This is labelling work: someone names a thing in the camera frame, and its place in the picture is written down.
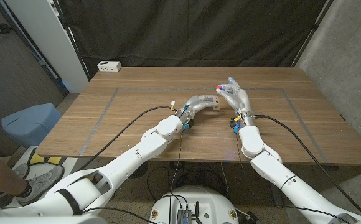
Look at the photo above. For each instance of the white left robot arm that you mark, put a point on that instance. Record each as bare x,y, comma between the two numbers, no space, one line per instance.
143,149

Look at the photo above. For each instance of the grey tape outline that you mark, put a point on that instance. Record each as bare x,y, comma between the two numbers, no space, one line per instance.
152,89

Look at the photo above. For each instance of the wooden block with holes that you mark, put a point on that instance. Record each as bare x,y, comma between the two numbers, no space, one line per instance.
216,104

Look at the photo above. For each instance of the black backdrop curtain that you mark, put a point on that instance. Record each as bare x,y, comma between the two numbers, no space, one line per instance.
183,31

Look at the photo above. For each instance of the grey sneaker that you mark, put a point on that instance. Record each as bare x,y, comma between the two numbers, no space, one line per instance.
43,183

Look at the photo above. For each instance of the white cabinet panel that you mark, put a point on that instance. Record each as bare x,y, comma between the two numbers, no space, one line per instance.
49,40

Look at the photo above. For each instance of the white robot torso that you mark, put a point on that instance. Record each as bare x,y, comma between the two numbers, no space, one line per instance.
196,196

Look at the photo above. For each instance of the black antenna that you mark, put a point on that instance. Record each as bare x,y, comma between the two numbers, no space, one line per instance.
197,211

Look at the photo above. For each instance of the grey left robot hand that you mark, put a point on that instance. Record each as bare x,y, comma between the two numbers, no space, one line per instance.
196,102

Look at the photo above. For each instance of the blue-grey plastic bin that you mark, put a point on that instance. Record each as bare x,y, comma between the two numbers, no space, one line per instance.
28,124

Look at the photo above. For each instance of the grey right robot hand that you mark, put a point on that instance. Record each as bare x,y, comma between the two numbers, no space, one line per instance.
239,99

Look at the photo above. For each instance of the black backdrop stand pole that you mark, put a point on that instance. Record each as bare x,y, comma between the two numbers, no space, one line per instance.
315,26
75,46

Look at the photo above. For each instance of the white power strip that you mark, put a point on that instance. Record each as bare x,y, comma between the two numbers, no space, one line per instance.
109,66

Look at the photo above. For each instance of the wooden screw with red head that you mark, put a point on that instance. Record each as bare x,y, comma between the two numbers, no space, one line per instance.
218,87

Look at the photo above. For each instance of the grey table leg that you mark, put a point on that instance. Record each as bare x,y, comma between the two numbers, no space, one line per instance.
275,199

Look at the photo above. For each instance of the grey electronics box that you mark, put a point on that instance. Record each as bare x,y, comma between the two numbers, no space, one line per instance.
184,216

